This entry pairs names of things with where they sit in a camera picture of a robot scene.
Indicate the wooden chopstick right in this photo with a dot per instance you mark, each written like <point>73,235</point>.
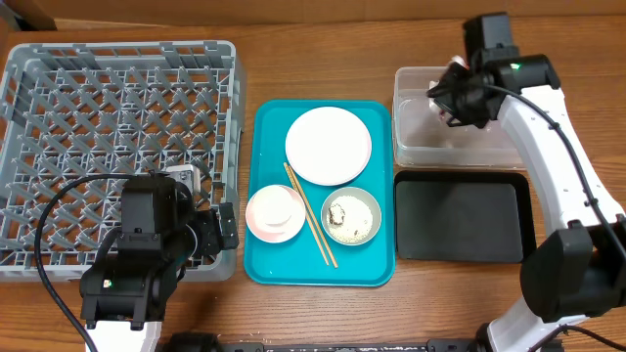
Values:
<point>318,228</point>

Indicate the clear plastic bin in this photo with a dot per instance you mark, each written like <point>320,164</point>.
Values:
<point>423,139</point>

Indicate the grey bowl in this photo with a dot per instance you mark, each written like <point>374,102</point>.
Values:
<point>360,194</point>

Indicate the rice and food scraps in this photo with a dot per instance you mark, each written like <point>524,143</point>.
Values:
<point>350,220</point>

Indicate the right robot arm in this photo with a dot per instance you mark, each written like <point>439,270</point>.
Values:
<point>578,272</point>

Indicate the grey plastic dish rack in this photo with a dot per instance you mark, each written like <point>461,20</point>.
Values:
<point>77,117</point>

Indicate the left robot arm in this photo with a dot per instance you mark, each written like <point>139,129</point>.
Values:
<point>162,240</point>

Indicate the wooden chopstick left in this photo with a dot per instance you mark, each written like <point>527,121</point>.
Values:
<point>307,214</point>

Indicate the black tray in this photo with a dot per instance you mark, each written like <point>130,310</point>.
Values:
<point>464,216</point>

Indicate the teal plastic tray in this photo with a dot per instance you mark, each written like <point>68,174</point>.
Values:
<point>299,261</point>

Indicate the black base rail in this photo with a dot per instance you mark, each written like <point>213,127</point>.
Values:
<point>206,342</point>

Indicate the large white plate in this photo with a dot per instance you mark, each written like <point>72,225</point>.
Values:
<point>328,146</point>

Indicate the wooden chopstick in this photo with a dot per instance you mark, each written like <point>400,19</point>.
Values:
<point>318,228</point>
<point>307,214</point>

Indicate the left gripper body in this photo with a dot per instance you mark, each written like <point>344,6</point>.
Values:
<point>227,225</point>

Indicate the white paper cup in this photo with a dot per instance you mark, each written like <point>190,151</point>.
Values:
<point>272,205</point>

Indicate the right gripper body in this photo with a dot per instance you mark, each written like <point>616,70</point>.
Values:
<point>452,95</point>

